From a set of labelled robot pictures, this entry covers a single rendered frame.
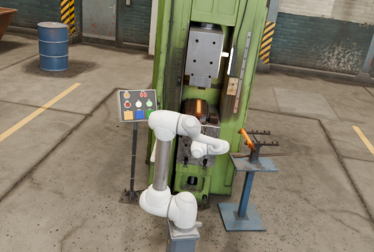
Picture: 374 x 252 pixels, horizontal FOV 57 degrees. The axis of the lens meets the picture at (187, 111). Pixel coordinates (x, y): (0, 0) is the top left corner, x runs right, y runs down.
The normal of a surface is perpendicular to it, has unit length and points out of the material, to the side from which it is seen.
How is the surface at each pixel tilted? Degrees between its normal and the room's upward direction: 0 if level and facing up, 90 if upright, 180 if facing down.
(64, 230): 0
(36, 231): 0
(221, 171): 90
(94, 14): 90
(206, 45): 90
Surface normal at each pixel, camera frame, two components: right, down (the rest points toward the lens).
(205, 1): -0.04, 0.39
